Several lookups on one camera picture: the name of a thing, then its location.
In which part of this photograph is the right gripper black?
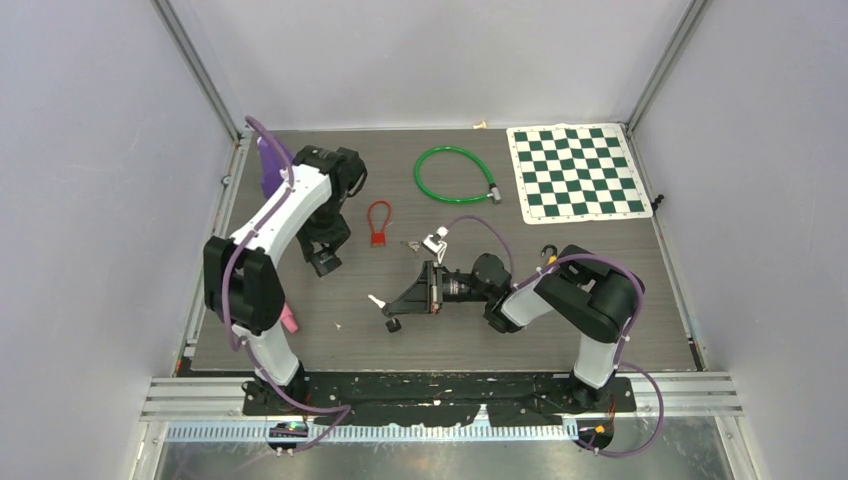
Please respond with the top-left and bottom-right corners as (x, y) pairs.
(390, 261), (494, 315)

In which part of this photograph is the black Kaijing padlock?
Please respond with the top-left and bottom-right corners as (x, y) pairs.
(309, 251), (343, 277)

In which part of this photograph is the small silver key bunch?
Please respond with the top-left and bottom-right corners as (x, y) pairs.
(401, 241), (421, 253)

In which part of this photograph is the yellow Opel padlock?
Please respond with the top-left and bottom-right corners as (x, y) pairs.
(540, 244), (559, 263)

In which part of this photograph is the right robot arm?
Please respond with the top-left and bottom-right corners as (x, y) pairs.
(374, 245), (645, 411)

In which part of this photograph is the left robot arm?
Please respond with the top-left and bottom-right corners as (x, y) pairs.
(203, 145), (367, 414)

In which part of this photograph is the purple plastic cone block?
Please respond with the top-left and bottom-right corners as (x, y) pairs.
(256, 136), (287, 200)

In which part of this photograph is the pink marker pen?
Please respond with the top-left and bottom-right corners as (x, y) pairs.
(279, 303), (300, 333)

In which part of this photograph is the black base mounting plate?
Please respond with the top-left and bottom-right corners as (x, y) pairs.
(242, 370), (637, 429)

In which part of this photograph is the green white chessboard mat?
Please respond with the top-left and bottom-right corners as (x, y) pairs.
(506, 123), (653, 225)

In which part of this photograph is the red cable padlock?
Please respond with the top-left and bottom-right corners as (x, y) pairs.
(366, 200), (392, 247)

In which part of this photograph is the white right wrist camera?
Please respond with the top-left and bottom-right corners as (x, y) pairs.
(421, 226), (449, 263)

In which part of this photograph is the green cable lock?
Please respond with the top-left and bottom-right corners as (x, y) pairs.
(412, 145), (503, 205)

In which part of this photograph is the aluminium frame rail front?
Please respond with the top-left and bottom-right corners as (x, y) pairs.
(141, 372), (743, 443)

